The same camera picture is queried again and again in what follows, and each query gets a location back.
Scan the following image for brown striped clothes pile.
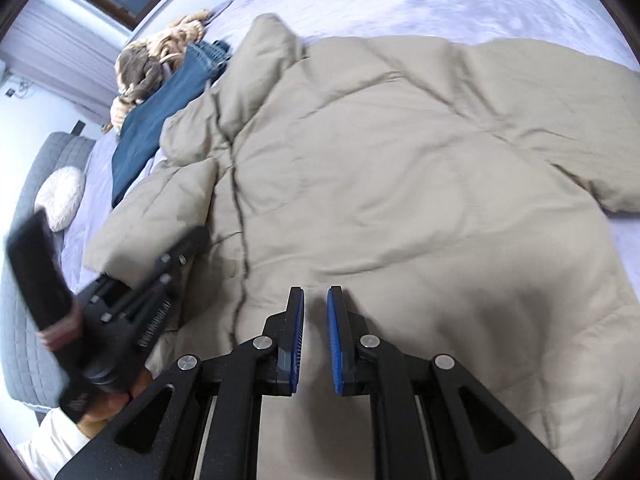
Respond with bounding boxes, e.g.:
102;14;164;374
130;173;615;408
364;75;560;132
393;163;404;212
103;10;216;133

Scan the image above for folded blue jeans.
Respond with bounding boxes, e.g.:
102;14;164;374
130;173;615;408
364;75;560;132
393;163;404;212
112;40;231;208

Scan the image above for round white cushion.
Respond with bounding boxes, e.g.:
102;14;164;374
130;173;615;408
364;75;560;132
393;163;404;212
34;166;86;233

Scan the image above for beige puffer jacket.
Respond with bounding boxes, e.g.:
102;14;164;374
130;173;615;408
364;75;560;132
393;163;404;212
81;12;640;480

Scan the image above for left hand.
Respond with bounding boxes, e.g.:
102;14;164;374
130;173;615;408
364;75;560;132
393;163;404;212
77;367;153;439

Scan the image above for lavender plush blanket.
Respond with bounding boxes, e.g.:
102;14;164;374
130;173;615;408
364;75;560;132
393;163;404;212
60;0;640;480

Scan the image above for grey curtain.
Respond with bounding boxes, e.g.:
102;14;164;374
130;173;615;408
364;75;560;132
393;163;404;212
1;0;131;124

